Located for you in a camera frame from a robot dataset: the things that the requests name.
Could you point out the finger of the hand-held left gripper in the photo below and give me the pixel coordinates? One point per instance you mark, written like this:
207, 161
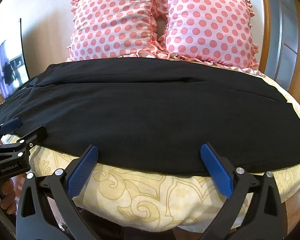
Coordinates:
12, 125
33, 135

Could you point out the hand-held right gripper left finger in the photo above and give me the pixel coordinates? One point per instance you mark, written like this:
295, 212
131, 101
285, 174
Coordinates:
82, 171

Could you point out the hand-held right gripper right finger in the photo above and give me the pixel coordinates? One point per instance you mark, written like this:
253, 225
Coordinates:
217, 173

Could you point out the black pants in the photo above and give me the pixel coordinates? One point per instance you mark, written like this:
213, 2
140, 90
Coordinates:
150, 120

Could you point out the person's left hand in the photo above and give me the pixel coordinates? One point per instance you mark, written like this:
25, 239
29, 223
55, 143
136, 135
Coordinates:
9, 195

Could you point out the flat screen television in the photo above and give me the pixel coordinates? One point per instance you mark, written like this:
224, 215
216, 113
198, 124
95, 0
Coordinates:
12, 62

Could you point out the yellow patterned bedspread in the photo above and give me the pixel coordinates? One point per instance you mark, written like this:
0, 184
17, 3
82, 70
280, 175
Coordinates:
140, 195

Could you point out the pink polka-dot pillow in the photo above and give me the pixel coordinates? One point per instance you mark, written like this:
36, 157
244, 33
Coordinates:
110, 22
210, 25

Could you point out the grey wardrobe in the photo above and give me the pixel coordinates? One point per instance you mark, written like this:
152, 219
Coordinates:
288, 42

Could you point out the wooden headboard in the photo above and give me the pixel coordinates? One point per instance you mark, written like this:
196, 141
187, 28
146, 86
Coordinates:
266, 30

